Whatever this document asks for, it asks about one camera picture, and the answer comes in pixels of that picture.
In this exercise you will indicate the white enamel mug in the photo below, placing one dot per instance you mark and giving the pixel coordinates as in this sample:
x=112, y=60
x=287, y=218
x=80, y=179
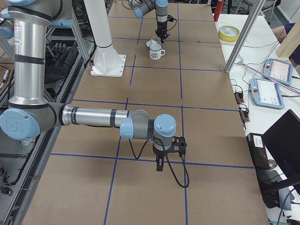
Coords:
x=156, y=51

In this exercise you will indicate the yellow tape roll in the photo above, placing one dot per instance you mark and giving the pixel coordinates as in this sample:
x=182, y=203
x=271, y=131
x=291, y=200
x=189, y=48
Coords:
x=228, y=33

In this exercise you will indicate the red cylinder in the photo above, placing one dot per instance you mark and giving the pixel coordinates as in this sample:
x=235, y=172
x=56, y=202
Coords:
x=218, y=10

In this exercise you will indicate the near orange circuit board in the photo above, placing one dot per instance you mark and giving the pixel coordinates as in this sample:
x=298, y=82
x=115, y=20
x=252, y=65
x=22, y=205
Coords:
x=244, y=114

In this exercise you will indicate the orange circuit board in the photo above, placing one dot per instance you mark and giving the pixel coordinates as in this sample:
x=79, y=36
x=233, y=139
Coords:
x=239, y=97
x=244, y=114

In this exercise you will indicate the far orange circuit board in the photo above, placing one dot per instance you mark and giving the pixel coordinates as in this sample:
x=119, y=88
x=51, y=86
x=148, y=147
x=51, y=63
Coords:
x=239, y=97

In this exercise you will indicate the black computer box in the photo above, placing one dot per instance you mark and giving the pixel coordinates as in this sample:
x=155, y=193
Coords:
x=264, y=168

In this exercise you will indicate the near teach pendant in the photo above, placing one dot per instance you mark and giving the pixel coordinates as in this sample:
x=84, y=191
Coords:
x=266, y=93

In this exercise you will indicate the teach pendant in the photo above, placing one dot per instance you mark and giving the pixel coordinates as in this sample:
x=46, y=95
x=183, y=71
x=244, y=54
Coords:
x=279, y=70
x=266, y=93

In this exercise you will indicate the black monitor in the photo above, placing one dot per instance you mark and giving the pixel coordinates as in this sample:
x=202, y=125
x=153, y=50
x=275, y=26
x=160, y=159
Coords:
x=282, y=140

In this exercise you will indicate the far teach pendant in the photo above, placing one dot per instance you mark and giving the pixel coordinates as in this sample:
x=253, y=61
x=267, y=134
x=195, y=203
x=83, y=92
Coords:
x=279, y=70

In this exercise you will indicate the wooden board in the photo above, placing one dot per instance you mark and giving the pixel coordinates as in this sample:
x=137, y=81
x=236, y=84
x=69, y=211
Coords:
x=290, y=42

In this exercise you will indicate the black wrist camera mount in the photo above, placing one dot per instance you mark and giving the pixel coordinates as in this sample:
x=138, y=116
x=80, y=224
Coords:
x=178, y=146

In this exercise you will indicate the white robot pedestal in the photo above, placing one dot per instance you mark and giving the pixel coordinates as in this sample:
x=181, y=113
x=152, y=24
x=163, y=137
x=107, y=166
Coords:
x=107, y=62

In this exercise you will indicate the aluminium frame post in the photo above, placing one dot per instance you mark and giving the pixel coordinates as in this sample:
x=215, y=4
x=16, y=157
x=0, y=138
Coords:
x=244, y=33

